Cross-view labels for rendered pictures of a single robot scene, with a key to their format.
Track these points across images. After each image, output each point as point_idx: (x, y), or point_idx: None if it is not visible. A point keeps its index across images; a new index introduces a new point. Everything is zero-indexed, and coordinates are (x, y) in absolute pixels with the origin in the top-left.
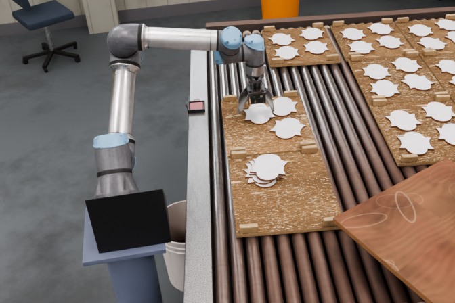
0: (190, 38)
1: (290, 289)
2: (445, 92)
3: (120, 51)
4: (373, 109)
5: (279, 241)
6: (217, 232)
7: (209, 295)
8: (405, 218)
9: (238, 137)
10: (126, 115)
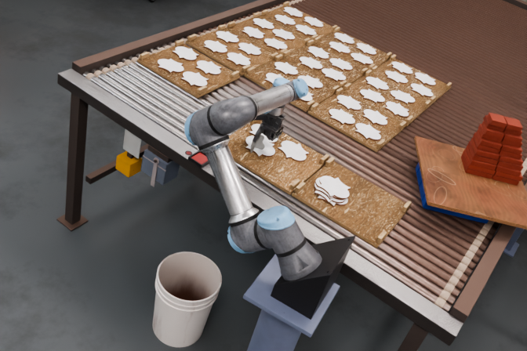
0: (281, 98)
1: (437, 261)
2: (338, 85)
3: (235, 129)
4: (315, 113)
5: (395, 236)
6: (362, 251)
7: (415, 292)
8: (451, 184)
9: (274, 173)
10: (245, 189)
